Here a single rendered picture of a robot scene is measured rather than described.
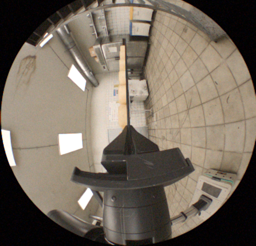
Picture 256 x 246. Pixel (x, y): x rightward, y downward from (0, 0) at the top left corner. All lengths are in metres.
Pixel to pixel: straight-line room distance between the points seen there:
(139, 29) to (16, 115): 3.81
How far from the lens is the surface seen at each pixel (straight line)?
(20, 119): 2.04
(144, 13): 3.05
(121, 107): 0.16
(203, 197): 1.14
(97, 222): 0.96
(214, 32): 1.13
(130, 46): 3.07
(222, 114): 1.07
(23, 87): 2.16
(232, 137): 1.05
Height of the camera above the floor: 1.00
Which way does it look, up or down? 1 degrees down
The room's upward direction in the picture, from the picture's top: 94 degrees counter-clockwise
